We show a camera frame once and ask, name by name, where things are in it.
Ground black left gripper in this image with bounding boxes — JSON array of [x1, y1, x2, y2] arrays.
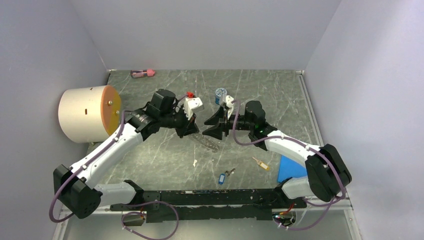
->
[[159, 104, 199, 139]]

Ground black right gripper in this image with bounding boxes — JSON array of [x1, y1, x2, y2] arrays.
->
[[202, 106, 254, 141]]

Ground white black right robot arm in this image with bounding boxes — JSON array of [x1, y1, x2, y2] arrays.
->
[[203, 100, 352, 208]]

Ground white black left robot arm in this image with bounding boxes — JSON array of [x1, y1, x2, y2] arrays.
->
[[48, 89, 204, 223]]

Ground blue round jar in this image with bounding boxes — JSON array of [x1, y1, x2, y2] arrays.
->
[[214, 87, 228, 105]]

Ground pink capped small bottle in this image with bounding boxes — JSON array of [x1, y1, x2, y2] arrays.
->
[[130, 69, 156, 79]]

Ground blue flat sheet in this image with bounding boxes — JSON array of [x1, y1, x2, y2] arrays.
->
[[277, 155, 307, 183]]

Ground cream cylinder with orange face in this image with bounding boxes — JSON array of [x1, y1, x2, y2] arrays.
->
[[58, 85, 122, 143]]

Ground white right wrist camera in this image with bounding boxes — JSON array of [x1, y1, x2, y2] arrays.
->
[[219, 94, 234, 110]]

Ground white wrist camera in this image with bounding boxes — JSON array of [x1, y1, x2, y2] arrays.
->
[[219, 94, 234, 110], [183, 92, 205, 120]]

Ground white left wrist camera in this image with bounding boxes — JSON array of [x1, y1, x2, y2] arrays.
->
[[183, 92, 205, 120]]

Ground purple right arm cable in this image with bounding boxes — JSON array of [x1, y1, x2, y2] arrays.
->
[[230, 100, 347, 232]]

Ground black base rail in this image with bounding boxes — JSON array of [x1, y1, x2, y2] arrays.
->
[[110, 188, 307, 223]]

